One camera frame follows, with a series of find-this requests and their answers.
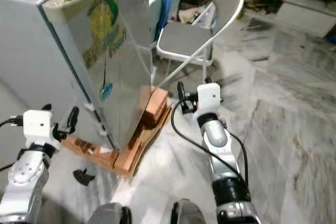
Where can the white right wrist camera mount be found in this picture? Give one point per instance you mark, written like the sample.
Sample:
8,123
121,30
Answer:
209,98

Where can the beige crumpled cloth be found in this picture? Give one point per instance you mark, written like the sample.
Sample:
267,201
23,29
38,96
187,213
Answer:
190,15

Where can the blue cloth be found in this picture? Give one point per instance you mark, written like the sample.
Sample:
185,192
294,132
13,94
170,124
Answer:
164,6

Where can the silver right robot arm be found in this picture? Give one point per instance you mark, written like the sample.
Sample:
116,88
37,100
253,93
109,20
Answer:
215,135

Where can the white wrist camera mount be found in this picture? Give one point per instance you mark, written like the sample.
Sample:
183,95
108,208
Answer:
209,98
41,127

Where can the grey left robot leg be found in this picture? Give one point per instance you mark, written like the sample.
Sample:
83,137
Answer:
109,214

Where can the grey robot leg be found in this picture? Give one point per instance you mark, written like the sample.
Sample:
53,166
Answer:
109,214
189,212

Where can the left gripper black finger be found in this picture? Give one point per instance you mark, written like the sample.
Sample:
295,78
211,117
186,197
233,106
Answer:
47,106
73,118

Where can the small blue door sticker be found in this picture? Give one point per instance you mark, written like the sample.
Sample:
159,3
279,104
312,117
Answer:
106,92

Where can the grey right robot leg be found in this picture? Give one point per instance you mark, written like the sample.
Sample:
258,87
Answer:
189,212

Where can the grey fridge body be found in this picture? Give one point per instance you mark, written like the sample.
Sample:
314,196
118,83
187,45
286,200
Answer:
31,40

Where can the grey white folding chair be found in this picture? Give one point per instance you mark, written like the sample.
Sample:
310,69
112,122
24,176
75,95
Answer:
184,38

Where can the small black floor object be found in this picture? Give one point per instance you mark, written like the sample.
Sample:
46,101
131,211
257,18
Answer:
84,177

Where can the green yellow door sticker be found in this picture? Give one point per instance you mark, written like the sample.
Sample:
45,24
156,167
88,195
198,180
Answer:
105,24

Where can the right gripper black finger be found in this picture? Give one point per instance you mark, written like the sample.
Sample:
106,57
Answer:
208,80
181,97

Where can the brown cardboard sheet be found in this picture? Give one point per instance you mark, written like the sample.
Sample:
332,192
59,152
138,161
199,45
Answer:
151,132

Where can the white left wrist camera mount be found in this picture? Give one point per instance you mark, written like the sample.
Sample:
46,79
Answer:
41,127

